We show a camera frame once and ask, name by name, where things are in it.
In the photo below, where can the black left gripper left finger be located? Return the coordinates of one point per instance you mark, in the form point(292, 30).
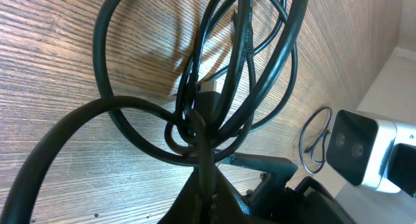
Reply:
point(186, 208)

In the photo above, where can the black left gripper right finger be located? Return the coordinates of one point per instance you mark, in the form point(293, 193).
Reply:
point(227, 209)

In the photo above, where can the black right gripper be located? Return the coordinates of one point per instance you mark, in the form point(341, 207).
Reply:
point(273, 202)

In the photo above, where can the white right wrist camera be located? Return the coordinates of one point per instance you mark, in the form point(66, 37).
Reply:
point(373, 152)

